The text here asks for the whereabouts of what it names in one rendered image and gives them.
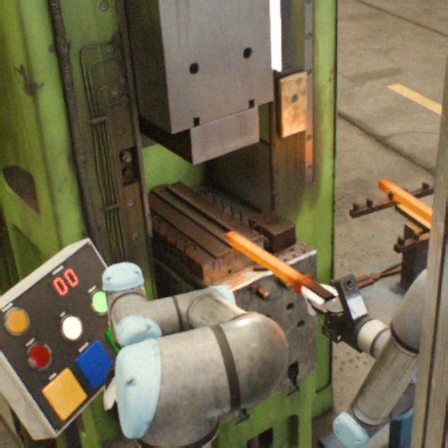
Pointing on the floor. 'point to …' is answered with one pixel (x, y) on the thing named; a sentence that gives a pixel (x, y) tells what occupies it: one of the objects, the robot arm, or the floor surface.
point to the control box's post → (72, 435)
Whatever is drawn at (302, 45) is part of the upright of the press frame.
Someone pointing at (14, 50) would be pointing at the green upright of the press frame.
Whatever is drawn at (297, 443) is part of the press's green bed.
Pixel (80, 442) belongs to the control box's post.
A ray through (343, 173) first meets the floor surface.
